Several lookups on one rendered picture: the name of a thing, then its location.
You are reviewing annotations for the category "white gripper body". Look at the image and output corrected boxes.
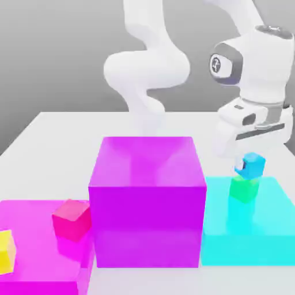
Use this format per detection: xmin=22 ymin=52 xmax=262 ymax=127
xmin=214 ymin=106 xmax=294 ymax=160

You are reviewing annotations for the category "small blue cube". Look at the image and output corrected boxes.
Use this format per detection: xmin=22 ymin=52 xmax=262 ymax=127
xmin=234 ymin=152 xmax=266 ymax=181

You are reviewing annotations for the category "small green cube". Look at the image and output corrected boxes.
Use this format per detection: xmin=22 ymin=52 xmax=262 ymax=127
xmin=229 ymin=175 xmax=260 ymax=205

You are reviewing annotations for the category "small red cube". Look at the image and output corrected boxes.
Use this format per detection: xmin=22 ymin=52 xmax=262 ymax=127
xmin=51 ymin=199 xmax=92 ymax=243

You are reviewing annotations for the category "small yellow cube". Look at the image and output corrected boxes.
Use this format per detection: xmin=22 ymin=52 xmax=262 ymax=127
xmin=0 ymin=229 xmax=17 ymax=275

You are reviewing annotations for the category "large cyan box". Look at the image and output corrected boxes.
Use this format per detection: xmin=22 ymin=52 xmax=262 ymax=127
xmin=199 ymin=176 xmax=295 ymax=267

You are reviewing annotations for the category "large purple box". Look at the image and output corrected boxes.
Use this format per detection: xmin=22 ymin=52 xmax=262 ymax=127
xmin=88 ymin=136 xmax=207 ymax=268

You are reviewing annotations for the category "large pink box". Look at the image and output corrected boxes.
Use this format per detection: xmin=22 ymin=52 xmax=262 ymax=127
xmin=0 ymin=199 xmax=96 ymax=295

